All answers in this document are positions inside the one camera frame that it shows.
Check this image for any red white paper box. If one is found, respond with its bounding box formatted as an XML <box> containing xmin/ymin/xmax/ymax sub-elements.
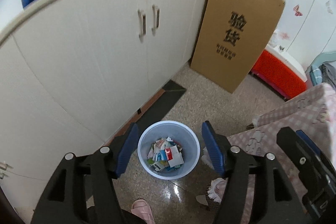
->
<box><xmin>165</xmin><ymin>145</ymin><xmax>184</xmax><ymax>168</ymax></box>

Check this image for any light blue trash bin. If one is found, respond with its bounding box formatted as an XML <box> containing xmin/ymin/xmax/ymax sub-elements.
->
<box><xmin>137</xmin><ymin>121</ymin><xmax>201</xmax><ymax>180</ymax></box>

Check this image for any pink checkered tablecloth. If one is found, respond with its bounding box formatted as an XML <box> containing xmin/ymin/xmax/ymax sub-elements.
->
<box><xmin>200</xmin><ymin>82</ymin><xmax>336</xmax><ymax>224</ymax></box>

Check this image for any pink slipper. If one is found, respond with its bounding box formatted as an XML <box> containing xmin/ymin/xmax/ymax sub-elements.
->
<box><xmin>131</xmin><ymin>199</ymin><xmax>155</xmax><ymax>224</ymax></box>

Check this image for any white low cabinet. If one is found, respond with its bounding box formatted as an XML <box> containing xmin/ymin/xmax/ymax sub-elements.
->
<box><xmin>1</xmin><ymin>0</ymin><xmax>205</xmax><ymax>208</ymax></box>

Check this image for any grey folded blanket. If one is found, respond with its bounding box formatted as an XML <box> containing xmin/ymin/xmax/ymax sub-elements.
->
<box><xmin>320</xmin><ymin>63</ymin><xmax>336</xmax><ymax>88</ymax></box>

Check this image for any red storage box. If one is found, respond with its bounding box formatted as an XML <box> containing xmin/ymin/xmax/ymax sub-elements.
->
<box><xmin>251</xmin><ymin>45</ymin><xmax>307</xmax><ymax>100</ymax></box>

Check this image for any tall brown cardboard box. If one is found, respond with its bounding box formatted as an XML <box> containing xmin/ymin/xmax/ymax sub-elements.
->
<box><xmin>190</xmin><ymin>0</ymin><xmax>285</xmax><ymax>93</ymax></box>

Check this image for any teal bunk bed frame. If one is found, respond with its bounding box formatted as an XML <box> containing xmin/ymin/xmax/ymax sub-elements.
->
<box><xmin>306</xmin><ymin>51</ymin><xmax>336</xmax><ymax>86</ymax></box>

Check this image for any pink butterfly wall sticker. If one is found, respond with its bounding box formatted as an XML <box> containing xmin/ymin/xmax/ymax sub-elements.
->
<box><xmin>293</xmin><ymin>5</ymin><xmax>303</xmax><ymax>17</ymax></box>

